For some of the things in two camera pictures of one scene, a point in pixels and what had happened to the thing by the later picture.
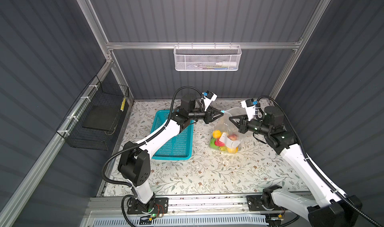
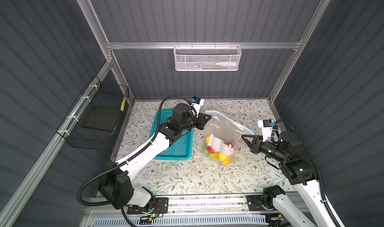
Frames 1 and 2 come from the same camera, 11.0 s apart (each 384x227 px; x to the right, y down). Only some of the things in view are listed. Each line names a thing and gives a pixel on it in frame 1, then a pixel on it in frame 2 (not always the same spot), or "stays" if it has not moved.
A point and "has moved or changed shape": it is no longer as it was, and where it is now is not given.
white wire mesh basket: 207,58 stays
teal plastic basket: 179,148 stays
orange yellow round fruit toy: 232,151 to 226,159
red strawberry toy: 233,136 to 228,143
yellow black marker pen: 122,106 stays
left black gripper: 208,115 to 201,120
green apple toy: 212,145 to 205,150
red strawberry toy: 219,143 to 211,150
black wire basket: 92,122 stays
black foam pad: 100,117 stays
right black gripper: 243,123 to 254,144
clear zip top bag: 226,136 has moved or changed shape
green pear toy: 223,148 to 214,155
